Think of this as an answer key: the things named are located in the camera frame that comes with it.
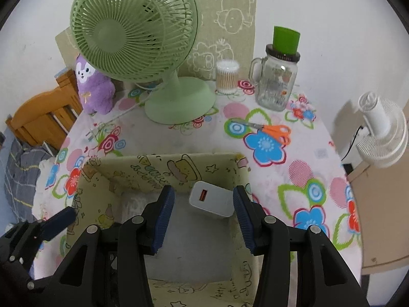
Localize cotton swab jar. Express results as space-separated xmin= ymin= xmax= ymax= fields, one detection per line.
xmin=215 ymin=60 xmax=241 ymax=95

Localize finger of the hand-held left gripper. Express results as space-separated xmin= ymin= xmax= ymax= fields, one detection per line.
xmin=13 ymin=206 xmax=77 ymax=243
xmin=0 ymin=237 xmax=48 ymax=292

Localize black fan cable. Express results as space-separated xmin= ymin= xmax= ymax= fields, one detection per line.
xmin=340 ymin=125 xmax=366 ymax=162

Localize yellow printed storage box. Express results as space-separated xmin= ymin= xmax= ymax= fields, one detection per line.
xmin=65 ymin=152 xmax=266 ymax=307

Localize purple plush toy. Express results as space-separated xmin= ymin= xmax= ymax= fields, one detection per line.
xmin=75 ymin=54 xmax=116 ymax=115

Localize green desk fan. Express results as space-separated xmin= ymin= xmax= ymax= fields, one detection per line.
xmin=70 ymin=0 xmax=217 ymax=125

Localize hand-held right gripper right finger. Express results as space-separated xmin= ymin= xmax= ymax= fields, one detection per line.
xmin=233 ymin=185 xmax=361 ymax=307

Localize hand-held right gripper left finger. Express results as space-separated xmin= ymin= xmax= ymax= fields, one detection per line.
xmin=41 ymin=185 xmax=176 ymax=307

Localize beige cartoon fabric panel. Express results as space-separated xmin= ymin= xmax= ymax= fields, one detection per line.
xmin=55 ymin=0 xmax=258 ymax=80

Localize green plastic cup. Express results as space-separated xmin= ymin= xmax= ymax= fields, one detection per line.
xmin=272 ymin=26 xmax=301 ymax=55

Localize white charger block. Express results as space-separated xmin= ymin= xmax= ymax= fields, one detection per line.
xmin=188 ymin=181 xmax=235 ymax=220

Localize floral tablecloth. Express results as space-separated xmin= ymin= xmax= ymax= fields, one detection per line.
xmin=32 ymin=80 xmax=365 ymax=282

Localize white clip fan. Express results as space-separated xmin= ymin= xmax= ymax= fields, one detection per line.
xmin=356 ymin=91 xmax=409 ymax=169

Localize glass mug jar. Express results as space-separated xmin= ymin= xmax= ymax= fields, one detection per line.
xmin=248 ymin=44 xmax=301 ymax=112

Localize beige wooden cabinet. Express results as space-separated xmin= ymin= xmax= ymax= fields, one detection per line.
xmin=347 ymin=102 xmax=409 ymax=276

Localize orange handled scissors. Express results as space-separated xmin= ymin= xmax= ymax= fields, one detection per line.
xmin=232 ymin=118 xmax=292 ymax=145

